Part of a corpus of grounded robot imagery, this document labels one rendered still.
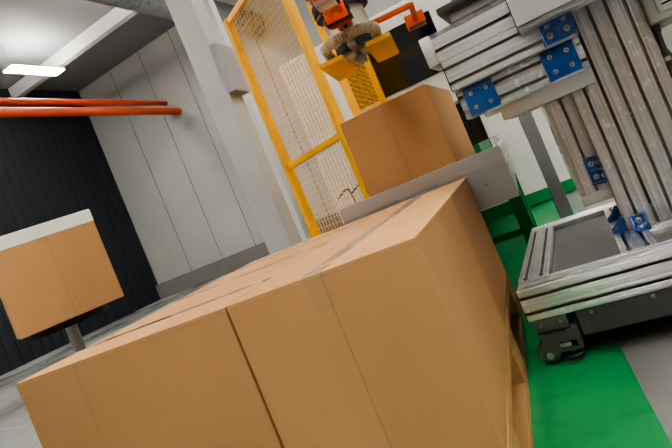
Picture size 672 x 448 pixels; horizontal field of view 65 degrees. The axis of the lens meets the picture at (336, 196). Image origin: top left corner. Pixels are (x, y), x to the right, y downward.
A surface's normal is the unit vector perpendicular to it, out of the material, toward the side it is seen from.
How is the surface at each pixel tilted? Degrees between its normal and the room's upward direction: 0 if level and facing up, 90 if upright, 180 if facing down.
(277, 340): 90
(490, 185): 90
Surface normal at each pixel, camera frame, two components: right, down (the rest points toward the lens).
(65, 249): 0.52, -0.22
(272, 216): -0.30, 0.11
